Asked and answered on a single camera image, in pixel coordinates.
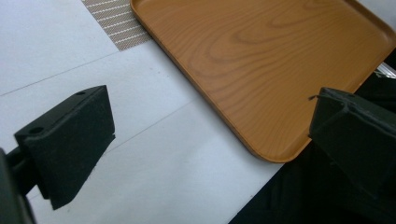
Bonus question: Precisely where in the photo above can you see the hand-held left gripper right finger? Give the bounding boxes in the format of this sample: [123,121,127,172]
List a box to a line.
[307,87,396,224]

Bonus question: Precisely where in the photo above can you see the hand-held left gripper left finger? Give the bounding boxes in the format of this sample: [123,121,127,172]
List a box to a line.
[13,84,117,211]

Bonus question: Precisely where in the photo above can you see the metal stand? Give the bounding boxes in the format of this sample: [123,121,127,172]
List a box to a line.
[375,62,396,79]

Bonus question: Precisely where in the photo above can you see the wooden tray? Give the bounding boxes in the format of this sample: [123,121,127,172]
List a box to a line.
[130,0,396,164]

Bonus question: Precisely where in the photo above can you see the woven striped placemat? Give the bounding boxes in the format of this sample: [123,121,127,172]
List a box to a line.
[81,0,153,52]

